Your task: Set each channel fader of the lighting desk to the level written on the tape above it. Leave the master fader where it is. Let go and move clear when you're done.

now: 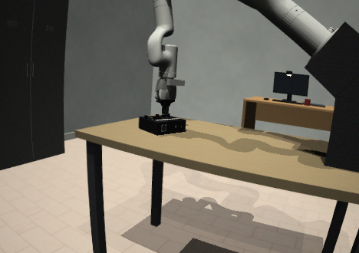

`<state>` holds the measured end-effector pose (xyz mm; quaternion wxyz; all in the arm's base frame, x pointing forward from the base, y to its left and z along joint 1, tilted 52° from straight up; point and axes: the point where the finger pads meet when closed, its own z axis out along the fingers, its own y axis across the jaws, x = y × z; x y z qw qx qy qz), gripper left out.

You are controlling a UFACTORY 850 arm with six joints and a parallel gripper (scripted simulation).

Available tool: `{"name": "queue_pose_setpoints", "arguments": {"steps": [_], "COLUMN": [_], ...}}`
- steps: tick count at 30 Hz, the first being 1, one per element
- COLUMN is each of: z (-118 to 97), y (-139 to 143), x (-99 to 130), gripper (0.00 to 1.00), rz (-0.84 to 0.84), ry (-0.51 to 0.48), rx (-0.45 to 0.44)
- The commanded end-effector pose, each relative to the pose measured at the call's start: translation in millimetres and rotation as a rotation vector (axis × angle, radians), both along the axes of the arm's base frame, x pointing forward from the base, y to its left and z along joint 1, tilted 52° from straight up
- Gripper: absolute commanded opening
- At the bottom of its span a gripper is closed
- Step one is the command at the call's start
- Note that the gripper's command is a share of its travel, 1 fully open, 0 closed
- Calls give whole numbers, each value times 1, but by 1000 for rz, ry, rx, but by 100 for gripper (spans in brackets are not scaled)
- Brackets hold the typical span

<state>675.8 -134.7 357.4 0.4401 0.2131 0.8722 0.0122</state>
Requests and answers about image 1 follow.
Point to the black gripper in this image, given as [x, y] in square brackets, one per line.
[166, 94]

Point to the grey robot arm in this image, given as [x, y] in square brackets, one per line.
[295, 22]

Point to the black lighting desk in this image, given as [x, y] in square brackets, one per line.
[161, 124]

